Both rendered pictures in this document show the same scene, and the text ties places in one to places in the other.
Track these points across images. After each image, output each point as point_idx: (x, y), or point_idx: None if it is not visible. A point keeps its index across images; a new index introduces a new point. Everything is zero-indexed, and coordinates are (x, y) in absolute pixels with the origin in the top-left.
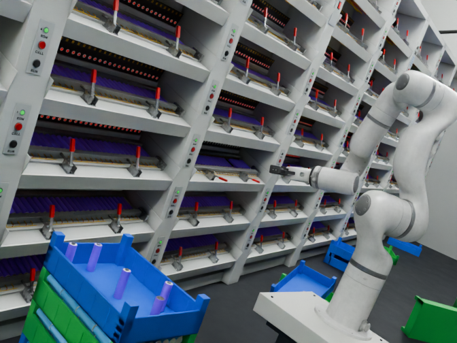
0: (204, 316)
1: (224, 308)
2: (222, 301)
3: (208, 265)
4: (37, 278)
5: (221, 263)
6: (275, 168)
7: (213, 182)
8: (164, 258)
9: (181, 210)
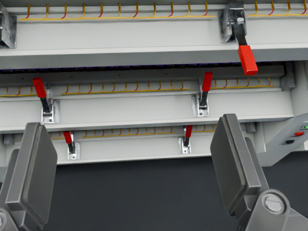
0: (104, 228)
1: (163, 223)
2: (182, 204)
3: (162, 155)
4: None
5: (201, 155)
6: (4, 187)
7: (8, 56)
8: (58, 131)
9: (23, 83)
